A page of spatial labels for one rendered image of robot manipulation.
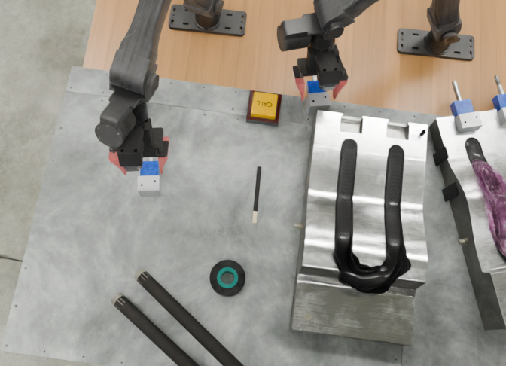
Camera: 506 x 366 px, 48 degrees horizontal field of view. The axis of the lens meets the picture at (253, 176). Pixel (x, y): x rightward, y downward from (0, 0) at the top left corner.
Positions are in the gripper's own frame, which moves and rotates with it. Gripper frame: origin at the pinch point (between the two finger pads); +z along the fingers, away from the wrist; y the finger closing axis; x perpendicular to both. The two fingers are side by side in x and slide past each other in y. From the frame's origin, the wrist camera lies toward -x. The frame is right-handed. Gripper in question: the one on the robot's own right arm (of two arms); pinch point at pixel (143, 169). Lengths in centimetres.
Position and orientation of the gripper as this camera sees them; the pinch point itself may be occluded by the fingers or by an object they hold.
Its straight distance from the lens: 126.5
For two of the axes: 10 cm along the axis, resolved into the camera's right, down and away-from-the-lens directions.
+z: 0.0, 7.2, 6.9
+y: 10.0, -0.3, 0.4
